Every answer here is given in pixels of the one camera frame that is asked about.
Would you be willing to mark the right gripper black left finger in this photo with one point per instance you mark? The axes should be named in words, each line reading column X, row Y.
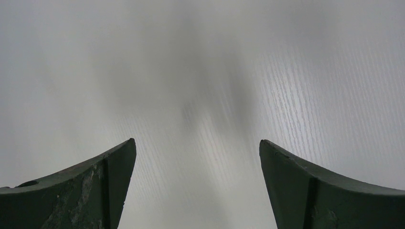
column 88, row 195

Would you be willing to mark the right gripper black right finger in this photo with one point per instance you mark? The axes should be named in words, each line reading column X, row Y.
column 304, row 195

